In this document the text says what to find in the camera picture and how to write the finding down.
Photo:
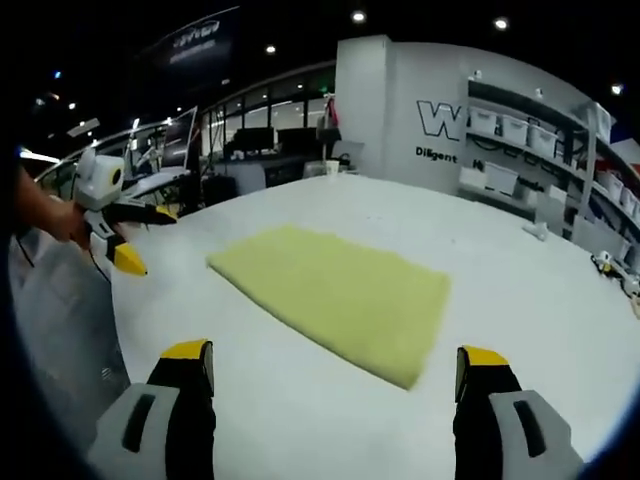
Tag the dark angled monitor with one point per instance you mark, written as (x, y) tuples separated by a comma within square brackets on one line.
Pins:
[(179, 140)]

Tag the small white crumpled cloth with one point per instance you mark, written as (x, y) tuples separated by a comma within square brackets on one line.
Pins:
[(537, 230)]

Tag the grey metal shelf rack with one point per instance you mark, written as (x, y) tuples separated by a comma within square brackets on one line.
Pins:
[(591, 165)]

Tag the grey mesh office chair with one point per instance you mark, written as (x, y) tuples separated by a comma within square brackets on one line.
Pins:
[(65, 310)]

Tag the pink hanging jacket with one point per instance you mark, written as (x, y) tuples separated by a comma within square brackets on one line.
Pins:
[(332, 117)]

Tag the red white blue wall banner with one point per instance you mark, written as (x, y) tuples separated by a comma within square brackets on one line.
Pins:
[(629, 155)]

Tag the dark office desk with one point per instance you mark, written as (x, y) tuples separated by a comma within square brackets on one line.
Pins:
[(280, 170)]

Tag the white paper cup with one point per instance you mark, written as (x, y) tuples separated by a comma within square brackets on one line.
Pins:
[(332, 167)]

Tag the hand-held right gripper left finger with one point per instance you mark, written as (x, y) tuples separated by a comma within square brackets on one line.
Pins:
[(155, 425)]

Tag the rectangular ceiling light panel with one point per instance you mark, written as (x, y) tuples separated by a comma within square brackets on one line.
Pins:
[(82, 127)]

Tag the yellow garment blue grey sleeves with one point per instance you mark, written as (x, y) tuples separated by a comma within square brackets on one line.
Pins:
[(325, 295)]

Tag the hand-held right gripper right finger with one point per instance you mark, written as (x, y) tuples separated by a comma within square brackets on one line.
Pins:
[(495, 430)]

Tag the dark hanging ceiling banner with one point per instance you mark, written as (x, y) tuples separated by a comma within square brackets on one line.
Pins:
[(195, 42)]

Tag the black desk monitor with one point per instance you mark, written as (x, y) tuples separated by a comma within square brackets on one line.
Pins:
[(254, 139), (297, 138)]

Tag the round ceiling spotlights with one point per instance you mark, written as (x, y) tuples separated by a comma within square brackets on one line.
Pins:
[(358, 16)]

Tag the person's left hand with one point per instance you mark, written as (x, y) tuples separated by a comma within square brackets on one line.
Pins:
[(67, 222)]

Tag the rows of white storage bins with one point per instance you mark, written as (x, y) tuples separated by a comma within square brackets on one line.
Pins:
[(515, 127)]

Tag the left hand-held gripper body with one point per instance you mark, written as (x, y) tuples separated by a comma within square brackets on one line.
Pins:
[(100, 182)]

